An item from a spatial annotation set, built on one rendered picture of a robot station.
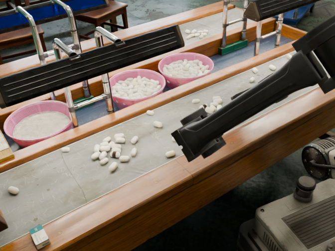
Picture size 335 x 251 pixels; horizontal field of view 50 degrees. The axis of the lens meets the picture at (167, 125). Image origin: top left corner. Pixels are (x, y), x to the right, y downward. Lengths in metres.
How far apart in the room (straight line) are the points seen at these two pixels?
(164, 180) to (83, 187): 0.26
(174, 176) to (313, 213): 0.59
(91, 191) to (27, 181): 0.23
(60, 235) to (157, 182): 0.32
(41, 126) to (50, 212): 0.47
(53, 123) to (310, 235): 1.05
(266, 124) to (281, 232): 0.39
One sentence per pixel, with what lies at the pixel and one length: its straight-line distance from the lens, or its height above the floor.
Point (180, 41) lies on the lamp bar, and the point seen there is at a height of 1.06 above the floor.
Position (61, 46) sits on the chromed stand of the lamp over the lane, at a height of 1.12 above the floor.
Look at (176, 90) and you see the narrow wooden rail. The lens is 1.54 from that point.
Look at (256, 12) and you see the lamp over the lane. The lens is 1.48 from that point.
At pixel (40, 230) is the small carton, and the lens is 1.05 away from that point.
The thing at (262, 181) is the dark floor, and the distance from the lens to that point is 2.23.
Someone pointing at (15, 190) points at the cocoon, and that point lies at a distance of 1.23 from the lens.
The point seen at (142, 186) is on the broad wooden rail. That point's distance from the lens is 1.11.
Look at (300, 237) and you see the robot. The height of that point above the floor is 0.48.
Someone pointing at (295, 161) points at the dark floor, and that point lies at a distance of 2.41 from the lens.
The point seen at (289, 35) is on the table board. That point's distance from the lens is 2.31.
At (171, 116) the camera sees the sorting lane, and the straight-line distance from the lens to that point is 1.43.
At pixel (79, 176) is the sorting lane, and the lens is 1.22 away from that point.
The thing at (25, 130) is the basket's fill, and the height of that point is 0.73.
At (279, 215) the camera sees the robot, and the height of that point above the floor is 0.47.
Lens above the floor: 1.56
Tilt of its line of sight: 37 degrees down
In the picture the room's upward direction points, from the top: 3 degrees counter-clockwise
